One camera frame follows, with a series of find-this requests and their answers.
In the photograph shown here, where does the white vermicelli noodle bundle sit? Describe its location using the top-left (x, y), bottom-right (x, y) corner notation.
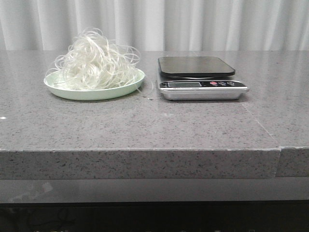
top-left (45, 28), bottom-right (148, 95)

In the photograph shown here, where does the digital kitchen scale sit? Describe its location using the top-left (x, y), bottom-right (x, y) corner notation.
top-left (158, 57), bottom-right (249, 101)

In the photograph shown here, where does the pale green round plate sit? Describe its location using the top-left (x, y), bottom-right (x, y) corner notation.
top-left (44, 69), bottom-right (145, 101)

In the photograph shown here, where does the white pleated curtain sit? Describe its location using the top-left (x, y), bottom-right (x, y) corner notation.
top-left (0, 0), bottom-right (309, 51)

